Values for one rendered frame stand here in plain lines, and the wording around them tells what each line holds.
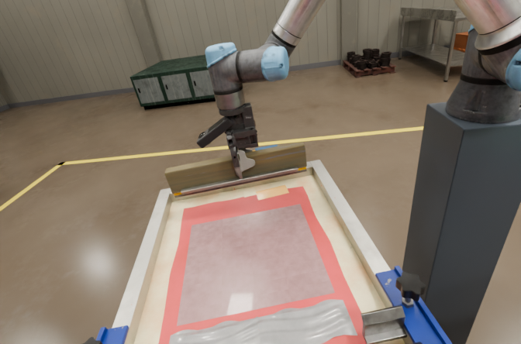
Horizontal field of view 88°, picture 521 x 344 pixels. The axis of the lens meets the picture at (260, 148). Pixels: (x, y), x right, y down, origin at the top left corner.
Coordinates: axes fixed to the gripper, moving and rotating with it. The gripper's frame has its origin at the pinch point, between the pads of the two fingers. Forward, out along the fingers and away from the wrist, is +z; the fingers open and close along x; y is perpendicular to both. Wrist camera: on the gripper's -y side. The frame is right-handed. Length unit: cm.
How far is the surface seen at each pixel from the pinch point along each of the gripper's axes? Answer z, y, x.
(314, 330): 13.0, 10.3, -40.3
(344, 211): 10.4, 26.8, -14.2
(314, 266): 13.8, 14.5, -26.4
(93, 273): 109, -123, 77
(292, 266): 13.8, 9.6, -25.0
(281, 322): 13.0, 4.4, -37.7
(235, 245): 13.7, -4.1, -15.2
